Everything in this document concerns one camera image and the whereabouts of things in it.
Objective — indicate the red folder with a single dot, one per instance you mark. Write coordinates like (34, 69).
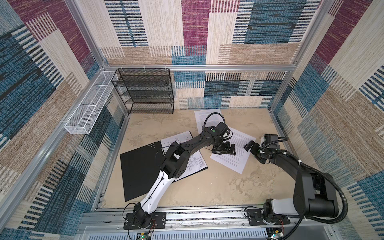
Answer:
(140, 169)

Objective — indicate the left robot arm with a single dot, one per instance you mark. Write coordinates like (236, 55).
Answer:
(214, 133)

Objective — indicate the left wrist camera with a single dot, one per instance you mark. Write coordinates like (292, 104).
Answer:
(223, 130)

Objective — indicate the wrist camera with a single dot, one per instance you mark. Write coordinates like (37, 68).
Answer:
(223, 130)
(268, 138)

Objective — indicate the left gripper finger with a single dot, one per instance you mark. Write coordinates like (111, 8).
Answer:
(232, 150)
(218, 152)

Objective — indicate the white mesh wall basket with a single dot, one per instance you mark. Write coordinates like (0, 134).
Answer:
(87, 112)

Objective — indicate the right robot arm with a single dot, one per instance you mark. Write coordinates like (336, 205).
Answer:
(316, 195)

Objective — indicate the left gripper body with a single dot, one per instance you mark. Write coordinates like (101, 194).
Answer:
(221, 146)

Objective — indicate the black wire shelf rack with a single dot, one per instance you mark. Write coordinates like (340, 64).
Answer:
(145, 91)

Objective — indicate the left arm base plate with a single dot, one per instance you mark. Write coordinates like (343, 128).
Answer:
(156, 220)

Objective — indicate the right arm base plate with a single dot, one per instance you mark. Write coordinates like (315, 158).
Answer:
(255, 218)

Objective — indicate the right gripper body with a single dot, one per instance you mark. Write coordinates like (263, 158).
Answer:
(259, 153)

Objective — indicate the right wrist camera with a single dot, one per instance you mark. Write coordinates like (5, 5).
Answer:
(268, 138)

